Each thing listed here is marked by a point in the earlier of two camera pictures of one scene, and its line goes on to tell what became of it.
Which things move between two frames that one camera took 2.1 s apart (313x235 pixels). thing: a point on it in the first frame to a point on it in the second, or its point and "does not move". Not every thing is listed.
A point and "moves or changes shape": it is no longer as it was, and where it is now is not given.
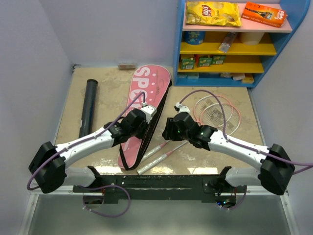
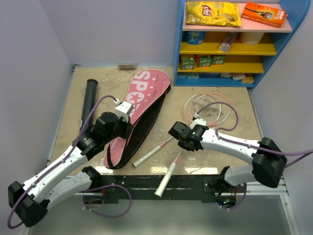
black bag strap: x=144 y=146 to x=127 y=155
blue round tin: x=194 y=37 does not move
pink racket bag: x=148 y=86 moves or changes shape
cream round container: x=251 y=38 does not move
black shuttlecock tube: x=86 y=127 does not move
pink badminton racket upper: x=208 y=110 does not move
